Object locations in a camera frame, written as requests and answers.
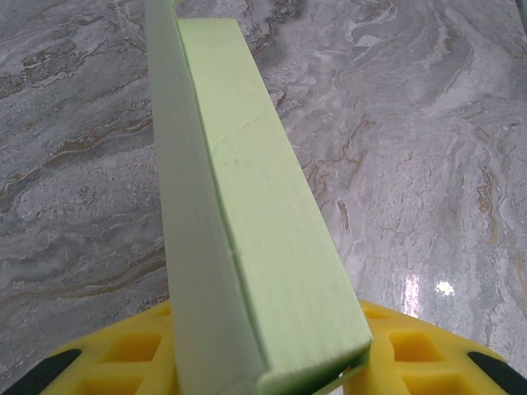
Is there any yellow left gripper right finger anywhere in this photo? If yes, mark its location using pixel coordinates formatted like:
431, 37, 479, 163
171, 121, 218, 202
341, 299, 527, 395

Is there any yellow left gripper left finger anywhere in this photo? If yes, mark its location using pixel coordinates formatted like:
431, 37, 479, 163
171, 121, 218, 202
3, 300, 180, 395

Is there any light green paper box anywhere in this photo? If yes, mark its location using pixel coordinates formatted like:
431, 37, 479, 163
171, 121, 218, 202
144, 0, 375, 395

